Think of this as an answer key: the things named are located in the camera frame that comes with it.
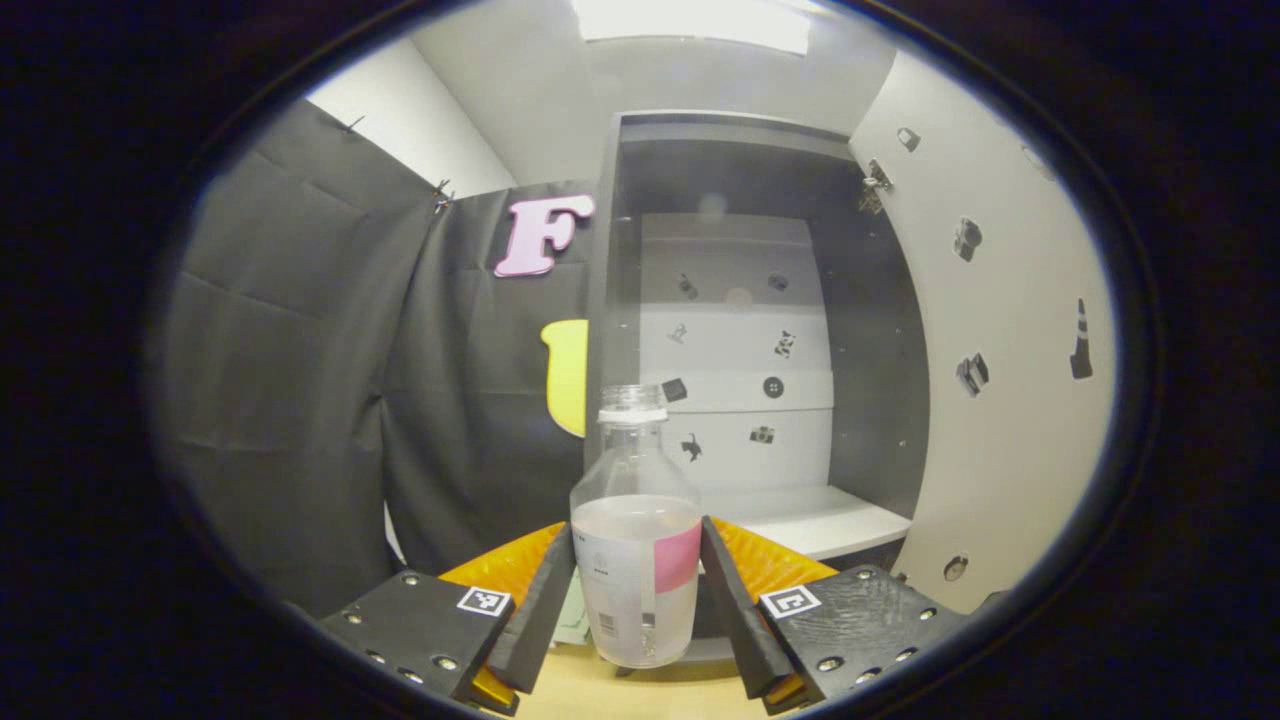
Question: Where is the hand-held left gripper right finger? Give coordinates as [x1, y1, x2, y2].
[698, 515, 971, 717]

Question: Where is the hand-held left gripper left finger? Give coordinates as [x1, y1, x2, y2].
[316, 518, 579, 717]

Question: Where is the clear plastic bottle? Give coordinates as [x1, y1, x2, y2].
[568, 384, 706, 671]

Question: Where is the dark grey cabinet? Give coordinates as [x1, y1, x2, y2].
[585, 110, 931, 681]

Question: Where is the white cabinet shelf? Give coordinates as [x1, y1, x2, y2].
[700, 484, 913, 561]

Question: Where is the metal cabinet door hinge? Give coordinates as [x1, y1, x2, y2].
[858, 158, 894, 216]

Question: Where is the black backdrop cloth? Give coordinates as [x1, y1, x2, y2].
[150, 98, 601, 621]

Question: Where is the large ceiling light panel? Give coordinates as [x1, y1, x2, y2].
[572, 0, 811, 56]

